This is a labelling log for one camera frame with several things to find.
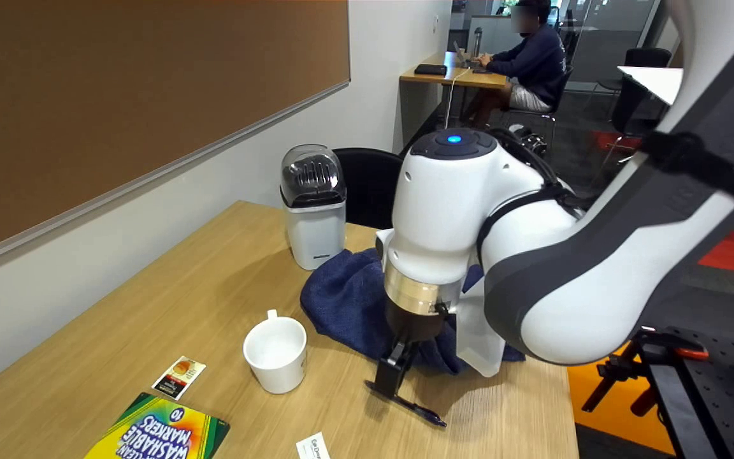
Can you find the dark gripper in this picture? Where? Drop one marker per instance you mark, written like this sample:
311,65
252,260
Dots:
419,320

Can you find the black pen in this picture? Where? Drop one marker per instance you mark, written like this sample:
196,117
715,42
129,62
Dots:
414,408

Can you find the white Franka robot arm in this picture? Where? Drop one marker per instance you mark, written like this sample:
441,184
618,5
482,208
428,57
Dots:
605,280

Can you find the white mug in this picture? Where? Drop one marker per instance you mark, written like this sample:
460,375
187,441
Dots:
275,352

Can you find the blue cloth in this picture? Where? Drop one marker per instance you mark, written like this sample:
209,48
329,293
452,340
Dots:
344,302

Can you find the small white card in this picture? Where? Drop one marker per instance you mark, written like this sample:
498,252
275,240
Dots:
311,447

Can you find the white popcorn maker clear lid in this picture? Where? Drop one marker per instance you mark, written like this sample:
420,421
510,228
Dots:
315,231

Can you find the black office chair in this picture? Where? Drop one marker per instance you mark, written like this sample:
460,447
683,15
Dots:
637,93
368,186

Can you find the small brown picture card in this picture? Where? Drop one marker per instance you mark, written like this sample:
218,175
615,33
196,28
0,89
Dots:
180,379

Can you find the orange black clamp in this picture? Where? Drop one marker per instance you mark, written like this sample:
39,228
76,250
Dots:
637,361

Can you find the small white green object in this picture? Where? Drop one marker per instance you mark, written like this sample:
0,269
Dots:
164,435

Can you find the wooden background desk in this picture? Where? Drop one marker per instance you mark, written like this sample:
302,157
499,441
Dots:
460,79

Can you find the black perforated mounting board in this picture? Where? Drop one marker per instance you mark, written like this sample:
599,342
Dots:
724,382

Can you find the seated person in navy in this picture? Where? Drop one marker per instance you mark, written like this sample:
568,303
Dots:
535,65

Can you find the white background table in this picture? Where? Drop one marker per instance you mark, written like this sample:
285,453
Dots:
655,83

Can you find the brown cork board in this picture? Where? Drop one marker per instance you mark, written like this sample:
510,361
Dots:
112,103

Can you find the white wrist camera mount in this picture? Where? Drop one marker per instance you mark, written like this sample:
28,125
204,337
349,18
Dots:
479,334

